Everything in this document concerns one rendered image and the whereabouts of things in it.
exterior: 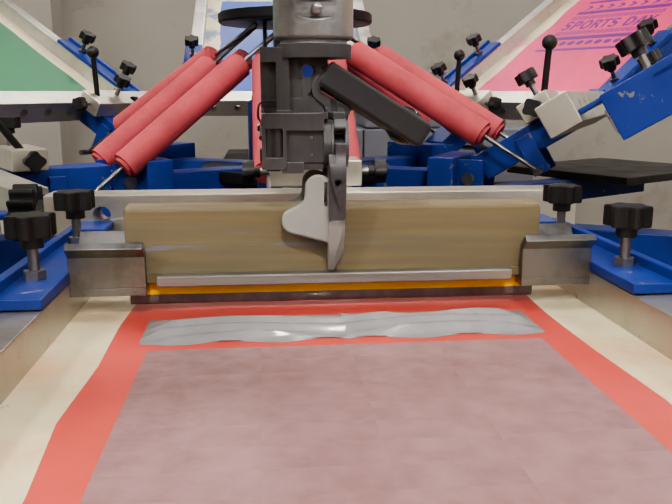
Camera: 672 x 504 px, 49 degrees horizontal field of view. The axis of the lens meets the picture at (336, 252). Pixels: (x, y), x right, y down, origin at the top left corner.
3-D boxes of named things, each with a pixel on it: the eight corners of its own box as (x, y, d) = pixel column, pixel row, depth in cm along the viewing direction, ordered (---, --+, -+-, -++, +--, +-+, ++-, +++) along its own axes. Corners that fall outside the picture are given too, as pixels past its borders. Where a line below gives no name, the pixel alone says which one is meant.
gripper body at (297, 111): (262, 169, 76) (259, 46, 73) (346, 168, 77) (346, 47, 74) (262, 178, 68) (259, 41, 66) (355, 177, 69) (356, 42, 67)
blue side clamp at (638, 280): (681, 348, 67) (688, 273, 66) (628, 349, 67) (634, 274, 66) (554, 270, 97) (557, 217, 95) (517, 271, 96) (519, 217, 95)
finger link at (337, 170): (324, 220, 73) (322, 131, 72) (342, 220, 73) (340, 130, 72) (328, 221, 68) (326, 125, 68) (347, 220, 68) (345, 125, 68)
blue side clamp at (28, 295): (47, 369, 62) (40, 288, 61) (-15, 371, 62) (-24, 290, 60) (115, 280, 91) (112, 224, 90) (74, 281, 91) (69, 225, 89)
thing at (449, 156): (547, 238, 123) (551, 165, 120) (55, 248, 115) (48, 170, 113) (435, 180, 202) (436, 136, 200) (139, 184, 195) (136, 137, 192)
